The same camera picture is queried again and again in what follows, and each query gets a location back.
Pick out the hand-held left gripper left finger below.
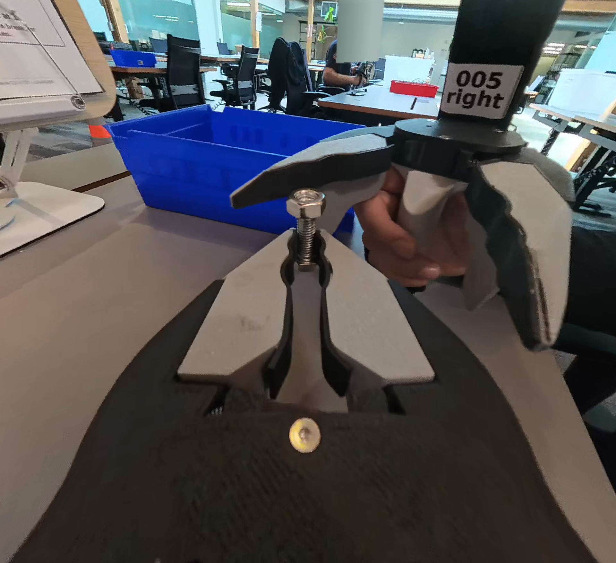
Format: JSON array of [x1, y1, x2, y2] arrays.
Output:
[[177, 229, 296, 400]]

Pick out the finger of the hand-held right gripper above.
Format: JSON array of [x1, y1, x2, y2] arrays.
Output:
[[230, 132, 398, 234], [464, 146, 577, 352]]

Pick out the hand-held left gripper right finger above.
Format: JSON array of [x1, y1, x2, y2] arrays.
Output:
[[318, 229, 437, 397]]

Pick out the steel hex nut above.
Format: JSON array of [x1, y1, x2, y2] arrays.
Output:
[[286, 189, 326, 222]]

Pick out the steel hex bolt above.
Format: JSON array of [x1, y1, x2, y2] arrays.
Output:
[[294, 216, 322, 266]]

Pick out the blue plastic bin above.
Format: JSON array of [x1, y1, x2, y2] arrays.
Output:
[[103, 106, 366, 236]]

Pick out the person's right hand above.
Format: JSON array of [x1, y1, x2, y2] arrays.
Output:
[[354, 168, 470, 290]]

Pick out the brown wooden desk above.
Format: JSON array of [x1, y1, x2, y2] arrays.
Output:
[[318, 84, 441, 129]]

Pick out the black jacket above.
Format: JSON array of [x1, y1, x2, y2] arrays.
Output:
[[266, 37, 311, 113]]

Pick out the red plastic bin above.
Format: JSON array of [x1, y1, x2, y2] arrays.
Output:
[[389, 80, 440, 98]]

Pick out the white plastic bin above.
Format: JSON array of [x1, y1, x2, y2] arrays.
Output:
[[549, 68, 616, 116]]

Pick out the black office chair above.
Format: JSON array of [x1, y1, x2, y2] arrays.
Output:
[[140, 35, 212, 113], [210, 45, 259, 111]]

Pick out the light wooden desk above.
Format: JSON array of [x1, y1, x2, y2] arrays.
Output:
[[529, 103, 616, 217]]

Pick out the white document stand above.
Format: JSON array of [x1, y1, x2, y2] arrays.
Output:
[[0, 91, 107, 258]]

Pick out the small blue parts bin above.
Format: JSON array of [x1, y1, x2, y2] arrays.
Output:
[[110, 49, 158, 68]]

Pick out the slim wooden post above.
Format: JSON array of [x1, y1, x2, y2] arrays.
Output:
[[247, 0, 261, 62]]

